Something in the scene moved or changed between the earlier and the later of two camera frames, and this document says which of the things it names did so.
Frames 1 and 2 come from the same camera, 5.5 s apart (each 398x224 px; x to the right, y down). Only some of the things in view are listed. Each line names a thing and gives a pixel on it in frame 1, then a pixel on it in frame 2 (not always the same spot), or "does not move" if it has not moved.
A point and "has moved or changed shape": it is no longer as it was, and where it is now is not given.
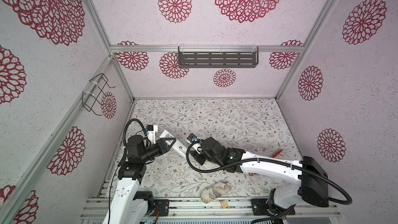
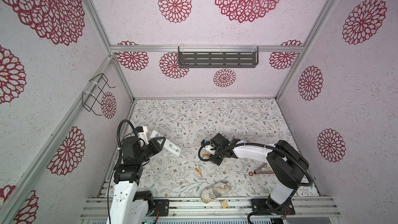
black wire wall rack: (90, 100) does not move
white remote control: (178, 148) has moved or changed shape
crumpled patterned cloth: (215, 190) does not move
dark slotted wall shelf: (218, 59) does not move
